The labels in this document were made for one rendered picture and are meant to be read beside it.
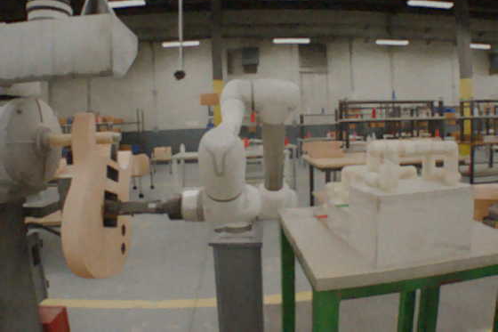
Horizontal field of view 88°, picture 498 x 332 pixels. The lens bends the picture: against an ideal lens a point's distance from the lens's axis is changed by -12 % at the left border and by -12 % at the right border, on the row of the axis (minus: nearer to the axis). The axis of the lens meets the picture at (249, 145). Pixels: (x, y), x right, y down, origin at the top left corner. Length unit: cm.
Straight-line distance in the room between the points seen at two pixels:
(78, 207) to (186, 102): 1133
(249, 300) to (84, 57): 136
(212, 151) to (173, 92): 1151
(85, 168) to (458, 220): 91
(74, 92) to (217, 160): 1306
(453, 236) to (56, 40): 103
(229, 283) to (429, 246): 108
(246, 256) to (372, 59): 1248
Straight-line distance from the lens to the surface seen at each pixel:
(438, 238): 80
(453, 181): 81
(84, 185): 77
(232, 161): 64
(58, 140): 91
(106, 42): 72
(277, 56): 1230
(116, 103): 1275
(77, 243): 74
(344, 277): 70
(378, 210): 69
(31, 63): 80
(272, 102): 117
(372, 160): 77
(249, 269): 157
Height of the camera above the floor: 126
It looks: 3 degrees down
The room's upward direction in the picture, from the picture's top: 2 degrees counter-clockwise
